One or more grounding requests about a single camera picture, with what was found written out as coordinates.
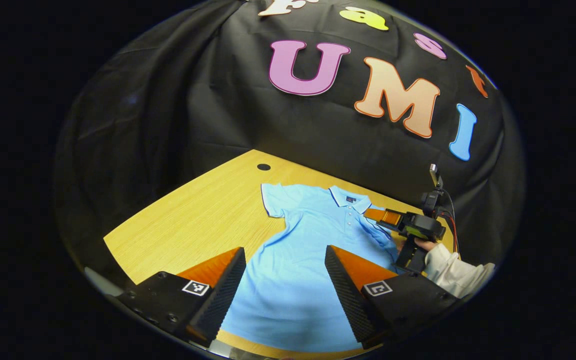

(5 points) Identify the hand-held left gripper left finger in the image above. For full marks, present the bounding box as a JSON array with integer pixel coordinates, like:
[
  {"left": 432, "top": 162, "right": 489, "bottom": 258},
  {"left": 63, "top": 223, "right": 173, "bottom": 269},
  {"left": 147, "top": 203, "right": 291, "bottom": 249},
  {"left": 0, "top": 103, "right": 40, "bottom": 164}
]
[{"left": 115, "top": 246, "right": 247, "bottom": 347}]

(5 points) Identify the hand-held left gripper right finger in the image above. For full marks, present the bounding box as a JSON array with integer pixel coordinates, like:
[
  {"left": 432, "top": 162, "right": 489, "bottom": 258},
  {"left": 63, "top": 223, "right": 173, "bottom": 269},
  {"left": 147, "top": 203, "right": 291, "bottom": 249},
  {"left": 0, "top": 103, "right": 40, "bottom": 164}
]
[{"left": 324, "top": 245, "right": 461, "bottom": 350}]

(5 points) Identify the light blue polo T-shirt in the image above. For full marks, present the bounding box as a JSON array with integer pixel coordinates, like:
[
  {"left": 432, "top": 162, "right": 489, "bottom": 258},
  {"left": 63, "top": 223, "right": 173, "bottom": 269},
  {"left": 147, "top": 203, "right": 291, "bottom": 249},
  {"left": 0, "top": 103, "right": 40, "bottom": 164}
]
[{"left": 220, "top": 182, "right": 409, "bottom": 353}]

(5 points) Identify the black backdrop cloth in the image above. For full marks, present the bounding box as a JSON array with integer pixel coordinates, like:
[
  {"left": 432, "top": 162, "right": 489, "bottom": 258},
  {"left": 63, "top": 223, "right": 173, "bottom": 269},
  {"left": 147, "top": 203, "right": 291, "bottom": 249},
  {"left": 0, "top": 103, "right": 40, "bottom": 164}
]
[{"left": 53, "top": 0, "right": 526, "bottom": 281}]

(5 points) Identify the red and black gripper cable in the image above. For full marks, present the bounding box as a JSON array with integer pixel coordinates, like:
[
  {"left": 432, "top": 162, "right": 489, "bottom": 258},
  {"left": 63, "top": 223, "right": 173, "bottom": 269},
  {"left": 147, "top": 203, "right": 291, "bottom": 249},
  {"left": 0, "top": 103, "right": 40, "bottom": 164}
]
[{"left": 440, "top": 189, "right": 461, "bottom": 257}]

